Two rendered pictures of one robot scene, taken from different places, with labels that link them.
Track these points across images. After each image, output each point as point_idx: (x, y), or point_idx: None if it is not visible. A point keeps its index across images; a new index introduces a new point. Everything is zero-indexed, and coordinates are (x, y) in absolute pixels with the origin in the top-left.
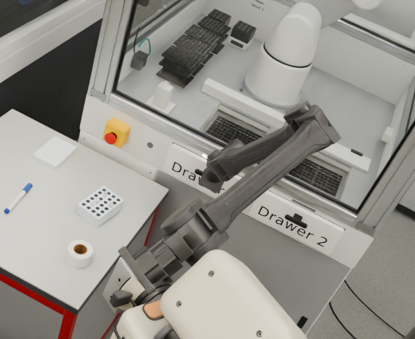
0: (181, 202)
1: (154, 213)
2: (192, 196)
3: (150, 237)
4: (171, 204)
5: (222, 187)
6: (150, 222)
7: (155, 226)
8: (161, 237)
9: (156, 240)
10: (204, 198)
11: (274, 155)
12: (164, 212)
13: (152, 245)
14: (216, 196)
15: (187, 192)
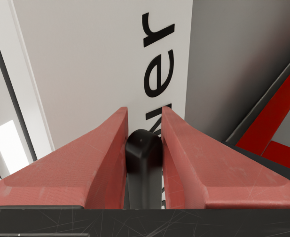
0: (220, 89)
1: (279, 136)
2: (201, 84)
3: (273, 66)
4: (226, 101)
5: (140, 29)
6: None
7: (260, 78)
8: (273, 50)
9: (276, 53)
10: (195, 47)
11: None
12: (241, 92)
13: (281, 51)
14: (187, 20)
15: (194, 106)
